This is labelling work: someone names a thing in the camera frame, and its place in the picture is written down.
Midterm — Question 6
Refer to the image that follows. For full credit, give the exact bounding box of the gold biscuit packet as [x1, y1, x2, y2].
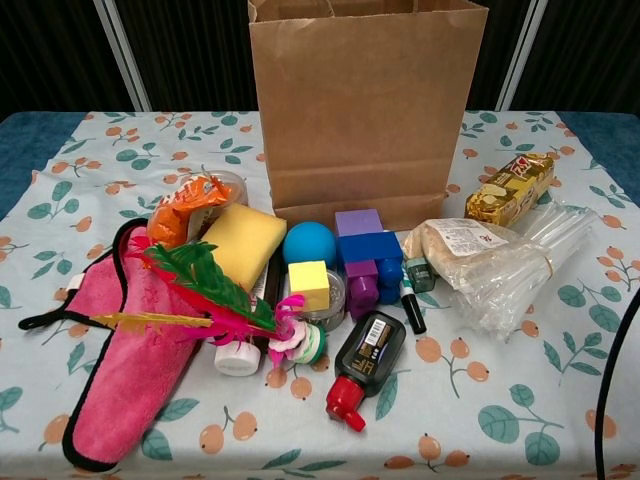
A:
[463, 152, 559, 229]

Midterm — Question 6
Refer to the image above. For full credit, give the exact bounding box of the blue and purple toy block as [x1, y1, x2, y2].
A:
[335, 229, 405, 322]

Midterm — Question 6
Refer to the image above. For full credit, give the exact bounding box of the yellow sponge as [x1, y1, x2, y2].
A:
[199, 202, 289, 294]

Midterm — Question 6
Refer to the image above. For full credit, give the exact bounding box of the orange snack packet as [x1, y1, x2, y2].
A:
[147, 172, 234, 251]

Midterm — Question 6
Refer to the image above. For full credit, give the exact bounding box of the black ink bottle red cap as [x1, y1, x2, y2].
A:
[324, 310, 409, 432]

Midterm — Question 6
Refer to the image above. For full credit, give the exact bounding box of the black ribbed partition panel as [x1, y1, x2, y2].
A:
[487, 0, 539, 112]
[0, 0, 136, 119]
[107, 0, 261, 112]
[499, 0, 640, 114]

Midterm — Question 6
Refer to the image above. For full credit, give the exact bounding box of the brown paper bag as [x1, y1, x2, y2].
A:
[248, 0, 490, 234]

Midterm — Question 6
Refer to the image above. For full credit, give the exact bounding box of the dark slim box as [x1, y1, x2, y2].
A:
[262, 252, 289, 321]

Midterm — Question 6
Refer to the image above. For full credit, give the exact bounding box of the black and white marker pen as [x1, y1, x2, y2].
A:
[397, 287, 429, 335]

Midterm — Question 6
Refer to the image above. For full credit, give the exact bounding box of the light purple cube block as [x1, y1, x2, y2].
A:
[334, 209, 385, 239]

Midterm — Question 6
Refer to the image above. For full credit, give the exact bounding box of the blue ball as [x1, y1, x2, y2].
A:
[282, 221, 337, 266]

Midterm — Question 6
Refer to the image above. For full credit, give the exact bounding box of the bagged bread snack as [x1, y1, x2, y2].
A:
[402, 217, 521, 296]

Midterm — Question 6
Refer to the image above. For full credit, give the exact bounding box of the pink towel with black trim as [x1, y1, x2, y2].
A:
[18, 218, 216, 474]

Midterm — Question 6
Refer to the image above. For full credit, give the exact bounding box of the yellow foam cube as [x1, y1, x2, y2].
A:
[287, 259, 331, 314]

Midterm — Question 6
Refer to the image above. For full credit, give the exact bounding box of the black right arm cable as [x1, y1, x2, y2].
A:
[595, 287, 640, 480]

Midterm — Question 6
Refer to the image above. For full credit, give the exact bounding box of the white bottle cap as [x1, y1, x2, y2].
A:
[213, 287, 274, 377]

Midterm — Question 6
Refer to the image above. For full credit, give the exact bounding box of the clear round pin container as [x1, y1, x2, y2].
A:
[299, 269, 347, 331]

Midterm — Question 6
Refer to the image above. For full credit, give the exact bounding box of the small green jar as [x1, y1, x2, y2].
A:
[403, 255, 440, 294]

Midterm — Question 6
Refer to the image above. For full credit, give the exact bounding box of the colourful feather shuttlecock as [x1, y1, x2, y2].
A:
[89, 237, 329, 371]

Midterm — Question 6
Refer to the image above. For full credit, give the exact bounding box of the clear round plastic tub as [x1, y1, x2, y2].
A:
[179, 169, 250, 236]

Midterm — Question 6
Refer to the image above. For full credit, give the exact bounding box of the floral print tablecloth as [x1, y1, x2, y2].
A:
[0, 109, 640, 480]

